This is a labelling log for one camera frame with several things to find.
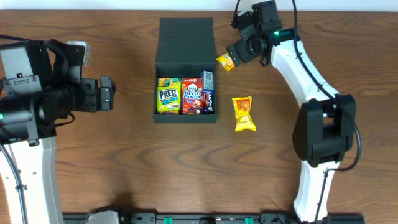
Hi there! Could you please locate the small yellow snack packet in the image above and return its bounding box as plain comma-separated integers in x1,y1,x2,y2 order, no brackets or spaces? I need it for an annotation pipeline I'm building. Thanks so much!
216,52,235,72

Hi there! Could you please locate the small blue candy box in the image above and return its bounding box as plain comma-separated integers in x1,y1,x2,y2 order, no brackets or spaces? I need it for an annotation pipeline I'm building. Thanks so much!
201,70,215,93

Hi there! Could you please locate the dark green box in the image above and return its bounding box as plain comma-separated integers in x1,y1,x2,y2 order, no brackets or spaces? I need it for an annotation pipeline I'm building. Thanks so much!
152,17,218,123

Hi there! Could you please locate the blue Dairy Milk bar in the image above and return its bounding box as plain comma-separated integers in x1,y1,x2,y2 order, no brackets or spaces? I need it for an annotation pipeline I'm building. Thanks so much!
204,92,214,114

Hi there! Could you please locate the large yellow snack packet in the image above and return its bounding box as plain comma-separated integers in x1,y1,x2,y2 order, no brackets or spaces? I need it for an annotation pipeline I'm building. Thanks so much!
232,96,256,132

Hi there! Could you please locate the red Hello Panda box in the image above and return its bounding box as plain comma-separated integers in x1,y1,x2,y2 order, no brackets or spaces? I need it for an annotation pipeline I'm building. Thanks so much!
181,78,204,115

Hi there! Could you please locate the green Pretz box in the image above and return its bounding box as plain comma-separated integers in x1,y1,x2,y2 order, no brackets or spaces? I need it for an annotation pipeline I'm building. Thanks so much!
157,78,182,114

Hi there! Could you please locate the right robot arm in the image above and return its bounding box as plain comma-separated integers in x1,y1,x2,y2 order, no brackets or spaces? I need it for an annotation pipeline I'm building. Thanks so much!
227,1,361,223

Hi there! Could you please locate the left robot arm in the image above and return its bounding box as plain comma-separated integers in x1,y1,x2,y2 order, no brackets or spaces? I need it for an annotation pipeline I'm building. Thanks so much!
1,37,120,223

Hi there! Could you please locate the right black cable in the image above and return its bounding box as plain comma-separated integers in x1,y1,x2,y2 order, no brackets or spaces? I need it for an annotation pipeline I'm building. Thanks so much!
233,0,363,224

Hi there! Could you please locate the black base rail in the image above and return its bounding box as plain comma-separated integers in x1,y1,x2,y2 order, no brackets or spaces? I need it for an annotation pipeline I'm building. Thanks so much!
62,205,365,224

